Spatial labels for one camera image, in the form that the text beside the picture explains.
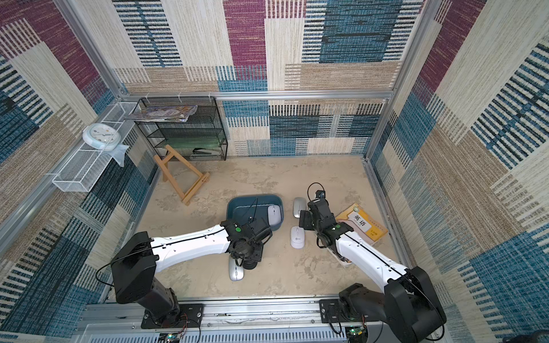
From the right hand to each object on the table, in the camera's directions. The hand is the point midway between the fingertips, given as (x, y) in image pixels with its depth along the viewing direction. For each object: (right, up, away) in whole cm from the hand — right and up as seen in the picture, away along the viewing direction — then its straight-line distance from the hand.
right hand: (311, 212), depth 87 cm
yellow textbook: (+24, -6, +7) cm, 26 cm away
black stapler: (-51, +28, +23) cm, 63 cm away
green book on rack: (-51, +30, +10) cm, 60 cm away
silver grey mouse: (-3, +2, +15) cm, 16 cm away
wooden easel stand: (-52, +11, +17) cm, 55 cm away
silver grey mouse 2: (-29, -22, -6) cm, 37 cm away
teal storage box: (-28, +1, +12) cm, 31 cm away
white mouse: (-15, -2, +9) cm, 18 cm away
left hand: (-22, -15, -5) cm, 27 cm away
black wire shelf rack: (-49, +42, +20) cm, 67 cm away
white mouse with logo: (-5, -11, +2) cm, 12 cm away
